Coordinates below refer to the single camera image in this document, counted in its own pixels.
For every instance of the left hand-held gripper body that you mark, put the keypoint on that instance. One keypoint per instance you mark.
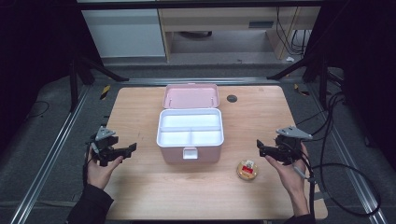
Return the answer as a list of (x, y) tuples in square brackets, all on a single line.
[(105, 143)]

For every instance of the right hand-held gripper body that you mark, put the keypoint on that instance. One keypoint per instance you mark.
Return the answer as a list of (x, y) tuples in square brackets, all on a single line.
[(289, 146)]

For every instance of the white divided tray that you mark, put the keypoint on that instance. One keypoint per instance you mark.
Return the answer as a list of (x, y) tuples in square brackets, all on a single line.
[(186, 120)]

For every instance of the pink storage box with lid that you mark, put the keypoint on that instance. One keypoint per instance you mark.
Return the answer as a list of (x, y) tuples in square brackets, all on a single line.
[(190, 96)]

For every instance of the person's left hand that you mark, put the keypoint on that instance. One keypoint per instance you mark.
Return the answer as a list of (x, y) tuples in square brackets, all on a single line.
[(99, 175)]

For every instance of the person's right hand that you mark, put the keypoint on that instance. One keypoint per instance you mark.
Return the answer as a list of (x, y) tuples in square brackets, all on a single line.
[(292, 179)]

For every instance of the round container with red label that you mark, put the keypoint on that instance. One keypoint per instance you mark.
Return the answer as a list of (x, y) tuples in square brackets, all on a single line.
[(247, 170)]

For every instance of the yellow black tape marker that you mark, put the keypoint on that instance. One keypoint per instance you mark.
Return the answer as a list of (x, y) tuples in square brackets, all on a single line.
[(105, 92)]

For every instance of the black round table grommet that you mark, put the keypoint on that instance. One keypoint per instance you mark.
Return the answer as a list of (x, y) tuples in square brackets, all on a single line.
[(232, 98)]

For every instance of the black metal stand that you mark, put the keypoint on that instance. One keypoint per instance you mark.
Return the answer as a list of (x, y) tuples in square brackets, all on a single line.
[(74, 84), (322, 81)]

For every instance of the white crumpled paper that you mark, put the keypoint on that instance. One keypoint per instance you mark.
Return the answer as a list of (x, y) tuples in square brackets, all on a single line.
[(290, 59)]

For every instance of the white cabinet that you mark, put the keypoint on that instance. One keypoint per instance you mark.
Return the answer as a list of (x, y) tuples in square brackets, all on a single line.
[(124, 32)]

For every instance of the silver metal rail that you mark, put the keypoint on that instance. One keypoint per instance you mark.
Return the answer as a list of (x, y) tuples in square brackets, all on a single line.
[(355, 174), (46, 165)]

